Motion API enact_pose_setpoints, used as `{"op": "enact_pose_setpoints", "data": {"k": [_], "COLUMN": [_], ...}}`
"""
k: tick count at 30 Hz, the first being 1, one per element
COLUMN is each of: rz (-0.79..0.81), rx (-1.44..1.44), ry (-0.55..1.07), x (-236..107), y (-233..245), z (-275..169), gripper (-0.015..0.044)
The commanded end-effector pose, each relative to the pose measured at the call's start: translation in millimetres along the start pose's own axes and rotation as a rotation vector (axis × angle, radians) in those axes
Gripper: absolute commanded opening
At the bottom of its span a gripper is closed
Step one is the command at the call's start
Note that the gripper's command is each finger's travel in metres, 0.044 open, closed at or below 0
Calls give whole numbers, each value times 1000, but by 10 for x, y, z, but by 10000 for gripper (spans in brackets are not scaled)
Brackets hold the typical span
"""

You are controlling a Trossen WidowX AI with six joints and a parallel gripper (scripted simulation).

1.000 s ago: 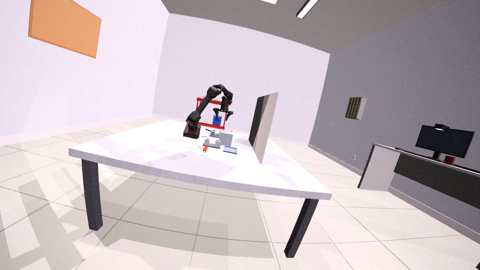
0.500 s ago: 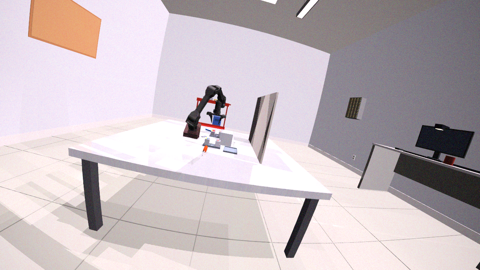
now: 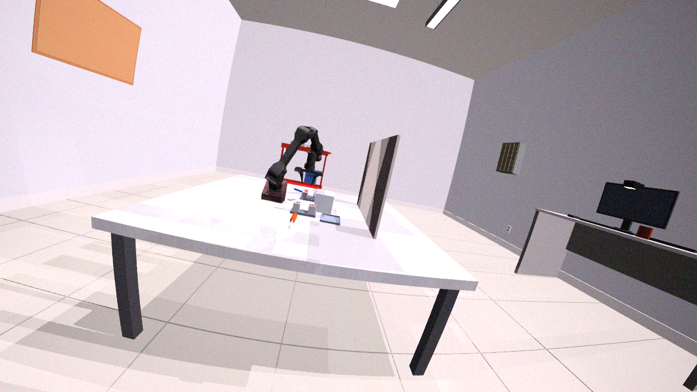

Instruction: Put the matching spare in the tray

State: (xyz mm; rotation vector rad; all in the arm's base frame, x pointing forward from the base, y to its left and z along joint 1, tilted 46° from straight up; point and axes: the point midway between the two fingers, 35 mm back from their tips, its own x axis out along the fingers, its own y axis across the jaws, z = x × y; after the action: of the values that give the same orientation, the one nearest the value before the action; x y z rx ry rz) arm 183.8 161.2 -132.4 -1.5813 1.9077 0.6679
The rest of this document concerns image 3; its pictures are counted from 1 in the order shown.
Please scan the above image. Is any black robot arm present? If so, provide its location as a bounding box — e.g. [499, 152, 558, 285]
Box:
[265, 125, 323, 192]

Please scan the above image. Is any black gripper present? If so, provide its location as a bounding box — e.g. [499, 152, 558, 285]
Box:
[294, 161, 323, 185]

